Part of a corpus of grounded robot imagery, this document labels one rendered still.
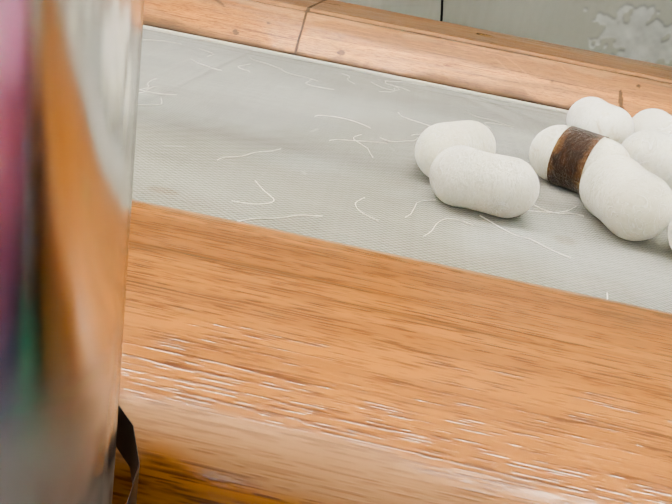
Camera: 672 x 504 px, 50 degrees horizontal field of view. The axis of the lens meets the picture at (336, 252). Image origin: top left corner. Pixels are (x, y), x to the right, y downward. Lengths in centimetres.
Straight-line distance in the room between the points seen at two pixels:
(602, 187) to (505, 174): 3
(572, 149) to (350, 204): 9
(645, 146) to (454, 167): 10
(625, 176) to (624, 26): 218
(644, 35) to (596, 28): 14
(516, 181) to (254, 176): 7
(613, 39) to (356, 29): 200
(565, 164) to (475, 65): 18
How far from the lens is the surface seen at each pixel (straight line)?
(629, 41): 241
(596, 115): 33
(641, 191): 22
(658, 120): 34
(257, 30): 43
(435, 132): 23
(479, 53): 43
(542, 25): 234
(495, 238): 20
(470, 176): 21
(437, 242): 19
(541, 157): 26
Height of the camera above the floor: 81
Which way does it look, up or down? 24 degrees down
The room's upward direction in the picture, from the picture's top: 11 degrees clockwise
